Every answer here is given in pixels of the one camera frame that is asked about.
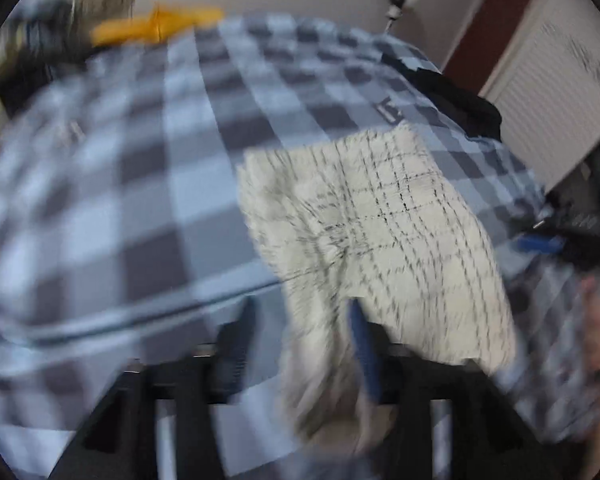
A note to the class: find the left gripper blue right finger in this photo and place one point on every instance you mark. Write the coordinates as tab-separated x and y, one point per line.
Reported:
371	348

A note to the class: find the dark red wooden door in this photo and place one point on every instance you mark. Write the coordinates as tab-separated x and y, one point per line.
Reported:
484	42

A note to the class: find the pile of mixed clothes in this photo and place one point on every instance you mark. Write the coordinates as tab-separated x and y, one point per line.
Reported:
49	41

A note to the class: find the blue checkered bed sheet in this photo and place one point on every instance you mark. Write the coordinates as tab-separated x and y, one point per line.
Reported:
121	238

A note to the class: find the cream plaid tweed shirt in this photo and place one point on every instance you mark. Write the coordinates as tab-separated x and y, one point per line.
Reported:
369	217

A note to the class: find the yellow plastic bag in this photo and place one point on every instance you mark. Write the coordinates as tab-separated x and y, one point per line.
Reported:
156	27

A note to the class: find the person's right hand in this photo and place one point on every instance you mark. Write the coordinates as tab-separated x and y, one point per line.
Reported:
590	292

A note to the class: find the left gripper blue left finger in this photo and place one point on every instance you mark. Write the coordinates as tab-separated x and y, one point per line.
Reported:
232	349

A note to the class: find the black clothes on bed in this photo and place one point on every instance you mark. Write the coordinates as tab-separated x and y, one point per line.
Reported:
477	117

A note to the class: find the black white wall lamp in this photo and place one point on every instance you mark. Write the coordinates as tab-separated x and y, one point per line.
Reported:
395	11

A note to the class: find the white louvered wardrobe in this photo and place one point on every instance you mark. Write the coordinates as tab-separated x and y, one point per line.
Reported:
547	87

